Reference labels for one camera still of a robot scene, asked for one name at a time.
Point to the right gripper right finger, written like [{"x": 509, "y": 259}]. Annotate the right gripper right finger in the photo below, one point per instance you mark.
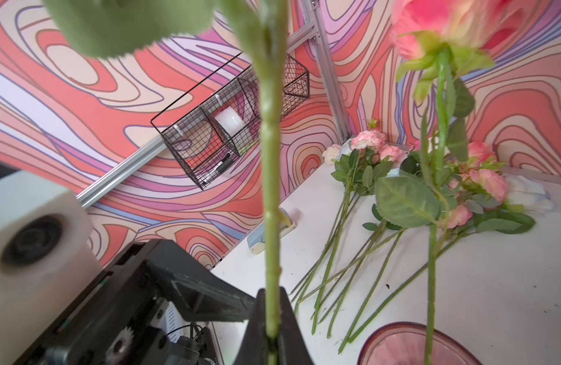
[{"x": 290, "y": 343}]

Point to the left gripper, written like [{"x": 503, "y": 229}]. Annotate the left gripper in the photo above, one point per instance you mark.
[{"x": 151, "y": 305}]

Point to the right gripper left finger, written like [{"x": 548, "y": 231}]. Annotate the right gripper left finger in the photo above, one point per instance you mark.
[{"x": 254, "y": 347}]

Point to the salmon pink rose stem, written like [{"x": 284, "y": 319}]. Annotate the salmon pink rose stem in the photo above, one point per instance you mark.
[{"x": 353, "y": 264}]

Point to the light pink carnation stem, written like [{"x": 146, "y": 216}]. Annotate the light pink carnation stem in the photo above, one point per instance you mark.
[{"x": 108, "y": 29}]

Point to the dark pink rose stem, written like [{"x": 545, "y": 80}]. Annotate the dark pink rose stem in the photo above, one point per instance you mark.
[{"x": 458, "y": 189}]

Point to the pink glass vase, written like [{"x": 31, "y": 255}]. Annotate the pink glass vase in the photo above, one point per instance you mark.
[{"x": 404, "y": 343}]

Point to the pink flower bunch on table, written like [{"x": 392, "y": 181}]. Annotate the pink flower bunch on table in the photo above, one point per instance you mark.
[{"x": 356, "y": 164}]

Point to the black marker pen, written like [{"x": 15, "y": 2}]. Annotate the black marker pen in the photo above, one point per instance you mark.
[{"x": 219, "y": 168}]

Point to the grey tape roll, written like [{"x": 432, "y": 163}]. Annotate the grey tape roll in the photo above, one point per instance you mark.
[{"x": 230, "y": 121}]

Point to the white rose stem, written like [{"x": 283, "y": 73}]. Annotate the white rose stem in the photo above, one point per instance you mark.
[{"x": 497, "y": 295}]

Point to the left wire basket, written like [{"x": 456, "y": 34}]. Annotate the left wire basket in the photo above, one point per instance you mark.
[{"x": 210, "y": 138}]

